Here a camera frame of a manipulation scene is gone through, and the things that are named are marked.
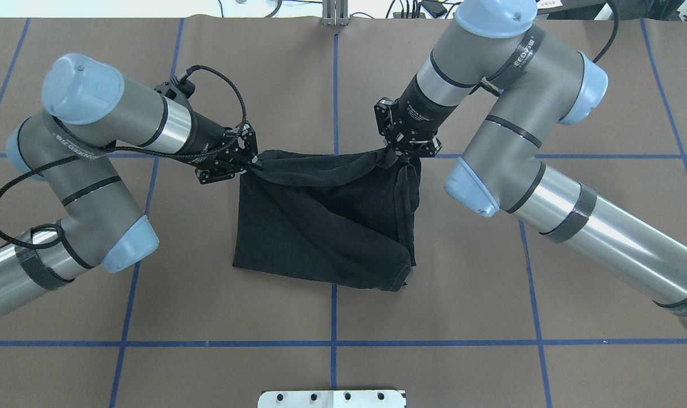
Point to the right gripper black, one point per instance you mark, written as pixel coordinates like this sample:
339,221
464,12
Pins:
425,105

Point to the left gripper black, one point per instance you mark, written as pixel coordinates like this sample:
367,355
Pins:
207,137

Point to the black graphic t-shirt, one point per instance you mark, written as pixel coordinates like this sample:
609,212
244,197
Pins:
343,219

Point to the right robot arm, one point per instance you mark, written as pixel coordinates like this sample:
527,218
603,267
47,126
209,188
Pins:
540,83

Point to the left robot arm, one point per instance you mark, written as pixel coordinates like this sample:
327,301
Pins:
91,110

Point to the aluminium frame post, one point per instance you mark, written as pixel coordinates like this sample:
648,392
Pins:
335,13

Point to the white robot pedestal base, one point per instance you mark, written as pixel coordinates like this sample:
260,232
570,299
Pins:
334,398

